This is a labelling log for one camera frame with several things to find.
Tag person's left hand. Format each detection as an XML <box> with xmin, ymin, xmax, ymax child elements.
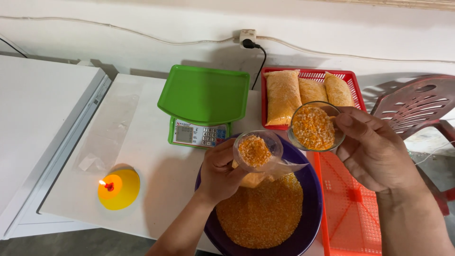
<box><xmin>197</xmin><ymin>139</ymin><xmax>250</xmax><ymax>207</ymax></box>

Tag person's right hand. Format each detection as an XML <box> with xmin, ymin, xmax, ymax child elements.
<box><xmin>334</xmin><ymin>106</ymin><xmax>428</xmax><ymax>195</ymax></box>

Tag clear glass bowl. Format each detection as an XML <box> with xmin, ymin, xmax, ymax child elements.
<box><xmin>287</xmin><ymin>101</ymin><xmax>346</xmax><ymax>153</ymax></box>

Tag clear plastic bag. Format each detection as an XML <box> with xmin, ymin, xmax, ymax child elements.
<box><xmin>232</xmin><ymin>159</ymin><xmax>310</xmax><ymax>189</ymax></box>

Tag corn grits in funnel cup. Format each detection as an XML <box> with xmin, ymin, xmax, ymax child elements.
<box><xmin>237</xmin><ymin>135</ymin><xmax>273</xmax><ymax>168</ymax></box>

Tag heap of yellow corn grits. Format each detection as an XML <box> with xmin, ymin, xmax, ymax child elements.
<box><xmin>215</xmin><ymin>173</ymin><xmax>304</xmax><ymax>250</ymax></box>

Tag maroon plastic chair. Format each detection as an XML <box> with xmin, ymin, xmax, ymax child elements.
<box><xmin>370</xmin><ymin>74</ymin><xmax>455</xmax><ymax>216</ymax></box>

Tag corn grits in glass bowl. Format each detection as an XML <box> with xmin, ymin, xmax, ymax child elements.
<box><xmin>292</xmin><ymin>106</ymin><xmax>336</xmax><ymax>151</ymax></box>

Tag orange plastic basket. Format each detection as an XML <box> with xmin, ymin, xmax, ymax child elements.
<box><xmin>313</xmin><ymin>151</ymin><xmax>383</xmax><ymax>256</ymax></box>

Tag narrow packet of corn grits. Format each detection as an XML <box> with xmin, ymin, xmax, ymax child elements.
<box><xmin>323</xmin><ymin>72</ymin><xmax>355</xmax><ymax>107</ymax></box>

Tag red plastic basket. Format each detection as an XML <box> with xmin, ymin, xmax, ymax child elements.
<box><xmin>261</xmin><ymin>67</ymin><xmax>367</xmax><ymax>131</ymax></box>

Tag green digital weighing scale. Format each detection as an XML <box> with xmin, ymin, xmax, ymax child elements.
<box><xmin>157</xmin><ymin>64</ymin><xmax>251</xmax><ymax>149</ymax></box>

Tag purple plastic basin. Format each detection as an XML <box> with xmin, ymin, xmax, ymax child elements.
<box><xmin>194</xmin><ymin>133</ymin><xmax>323</xmax><ymax>256</ymax></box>

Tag short packet of corn grits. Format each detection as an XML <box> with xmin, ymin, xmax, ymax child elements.
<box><xmin>298</xmin><ymin>77</ymin><xmax>328</xmax><ymax>106</ymax></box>

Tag yellow burning candle lamp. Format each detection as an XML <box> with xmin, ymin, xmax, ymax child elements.
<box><xmin>97</xmin><ymin>169</ymin><xmax>141</xmax><ymax>211</ymax></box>

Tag large packet of corn grits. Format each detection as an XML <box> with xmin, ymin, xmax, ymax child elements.
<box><xmin>264</xmin><ymin>70</ymin><xmax>303</xmax><ymax>127</ymax></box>

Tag stack of clear plastic bags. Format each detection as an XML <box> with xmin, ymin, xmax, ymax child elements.
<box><xmin>73</xmin><ymin>93</ymin><xmax>140</xmax><ymax>175</ymax></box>

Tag white chest freezer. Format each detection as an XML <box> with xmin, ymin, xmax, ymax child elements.
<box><xmin>0</xmin><ymin>55</ymin><xmax>112</xmax><ymax>240</ymax></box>

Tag thin white cable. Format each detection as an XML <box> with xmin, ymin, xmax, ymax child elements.
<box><xmin>414</xmin><ymin>140</ymin><xmax>455</xmax><ymax>166</ymax></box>

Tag black plug with cable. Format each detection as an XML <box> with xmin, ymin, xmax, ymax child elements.
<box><xmin>242</xmin><ymin>38</ymin><xmax>267</xmax><ymax>90</ymax></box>

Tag white wall socket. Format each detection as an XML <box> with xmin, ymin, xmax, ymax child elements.
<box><xmin>239</xmin><ymin>29</ymin><xmax>257</xmax><ymax>46</ymax></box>

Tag white wall cable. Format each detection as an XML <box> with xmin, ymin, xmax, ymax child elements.
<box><xmin>0</xmin><ymin>15</ymin><xmax>455</xmax><ymax>65</ymax></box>

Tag thin black cable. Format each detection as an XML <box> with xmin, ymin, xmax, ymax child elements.
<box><xmin>0</xmin><ymin>37</ymin><xmax>28</xmax><ymax>58</ymax></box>

